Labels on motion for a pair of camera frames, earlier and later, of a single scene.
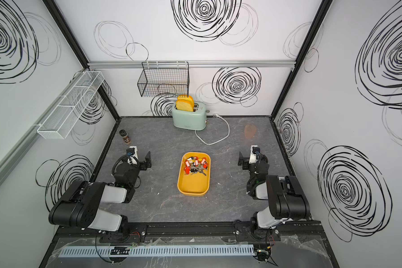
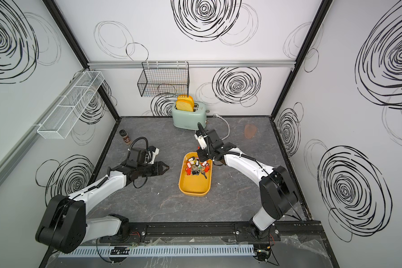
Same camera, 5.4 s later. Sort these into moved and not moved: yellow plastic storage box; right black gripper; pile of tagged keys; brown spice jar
Moved: right black gripper
Not moved: yellow plastic storage box; pile of tagged keys; brown spice jar
